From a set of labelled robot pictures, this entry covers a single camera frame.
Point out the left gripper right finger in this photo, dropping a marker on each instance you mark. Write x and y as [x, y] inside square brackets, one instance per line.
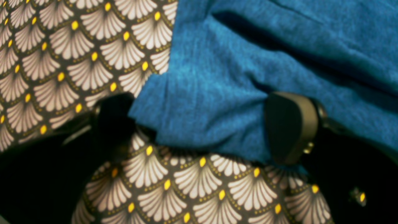
[357, 176]

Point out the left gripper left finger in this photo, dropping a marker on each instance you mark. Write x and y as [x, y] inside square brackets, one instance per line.
[42, 179]

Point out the fan-patterned tablecloth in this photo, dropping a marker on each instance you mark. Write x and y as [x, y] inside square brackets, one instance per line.
[61, 56]

